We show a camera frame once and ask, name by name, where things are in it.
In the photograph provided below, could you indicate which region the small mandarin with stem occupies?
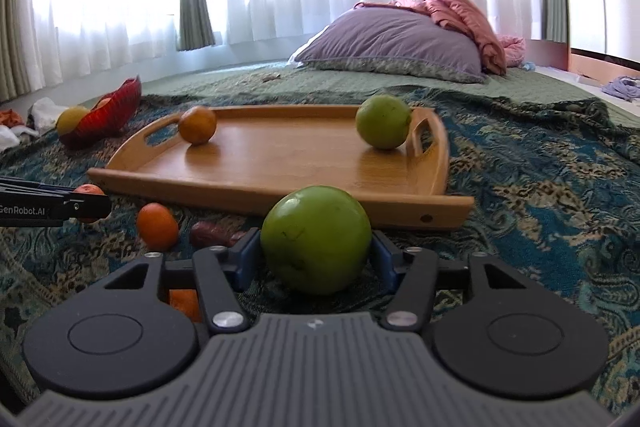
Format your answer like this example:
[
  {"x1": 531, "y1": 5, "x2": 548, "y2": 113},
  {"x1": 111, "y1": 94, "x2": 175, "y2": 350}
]
[{"x1": 169, "y1": 289, "x2": 202, "y2": 323}]

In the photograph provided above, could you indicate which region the green apple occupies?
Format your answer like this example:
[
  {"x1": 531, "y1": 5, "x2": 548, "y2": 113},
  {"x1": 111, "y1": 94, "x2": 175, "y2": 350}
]
[
  {"x1": 260, "y1": 185, "x2": 372, "y2": 294},
  {"x1": 355, "y1": 94, "x2": 411, "y2": 150}
]

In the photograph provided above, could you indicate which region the dark red date fruit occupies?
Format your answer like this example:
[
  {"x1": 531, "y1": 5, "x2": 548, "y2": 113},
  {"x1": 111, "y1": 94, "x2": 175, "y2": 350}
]
[{"x1": 189, "y1": 221, "x2": 245, "y2": 249}]

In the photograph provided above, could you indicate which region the yellow fruit in bowl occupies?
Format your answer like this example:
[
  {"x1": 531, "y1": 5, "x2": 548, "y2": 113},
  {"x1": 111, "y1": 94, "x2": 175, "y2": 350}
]
[{"x1": 55, "y1": 105, "x2": 90, "y2": 135}]

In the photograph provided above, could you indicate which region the white clothes pile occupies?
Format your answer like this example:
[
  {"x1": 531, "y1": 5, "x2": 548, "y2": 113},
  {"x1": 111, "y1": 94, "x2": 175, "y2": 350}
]
[{"x1": 0, "y1": 98, "x2": 66, "y2": 150}]

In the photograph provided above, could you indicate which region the red glass fruit bowl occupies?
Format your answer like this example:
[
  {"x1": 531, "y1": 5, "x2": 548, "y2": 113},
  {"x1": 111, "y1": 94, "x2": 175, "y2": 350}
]
[{"x1": 60, "y1": 76, "x2": 142, "y2": 150}]

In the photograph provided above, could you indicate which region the wooden serving tray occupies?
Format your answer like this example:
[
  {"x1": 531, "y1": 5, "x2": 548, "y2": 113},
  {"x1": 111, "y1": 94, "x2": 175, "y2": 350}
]
[{"x1": 88, "y1": 105, "x2": 474, "y2": 229}]

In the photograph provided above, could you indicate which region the large brownish orange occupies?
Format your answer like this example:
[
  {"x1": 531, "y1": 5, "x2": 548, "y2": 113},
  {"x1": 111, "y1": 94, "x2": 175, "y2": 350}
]
[{"x1": 178, "y1": 106, "x2": 217, "y2": 145}]

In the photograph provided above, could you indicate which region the blue paisley patterned cloth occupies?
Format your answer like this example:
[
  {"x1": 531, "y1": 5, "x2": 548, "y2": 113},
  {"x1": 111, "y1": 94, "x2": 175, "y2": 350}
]
[{"x1": 1, "y1": 84, "x2": 639, "y2": 415}]

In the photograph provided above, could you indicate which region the green quilted bedspread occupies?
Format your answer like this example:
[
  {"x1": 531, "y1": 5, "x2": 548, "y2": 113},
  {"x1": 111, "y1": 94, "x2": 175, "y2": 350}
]
[{"x1": 74, "y1": 58, "x2": 640, "y2": 128}]

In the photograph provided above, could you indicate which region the purple pillow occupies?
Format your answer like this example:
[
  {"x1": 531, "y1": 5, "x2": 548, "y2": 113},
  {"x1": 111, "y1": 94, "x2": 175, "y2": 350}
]
[{"x1": 290, "y1": 8, "x2": 486, "y2": 83}]

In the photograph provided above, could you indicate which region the pink crumpled blanket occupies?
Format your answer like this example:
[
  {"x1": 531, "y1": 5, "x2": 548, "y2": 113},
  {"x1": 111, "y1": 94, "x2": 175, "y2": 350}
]
[{"x1": 354, "y1": 0, "x2": 526, "y2": 75}]

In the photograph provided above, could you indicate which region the blue-grey cloth on floor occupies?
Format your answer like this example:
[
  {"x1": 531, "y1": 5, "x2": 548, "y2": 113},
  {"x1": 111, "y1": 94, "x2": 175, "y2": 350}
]
[{"x1": 602, "y1": 76, "x2": 640, "y2": 102}]

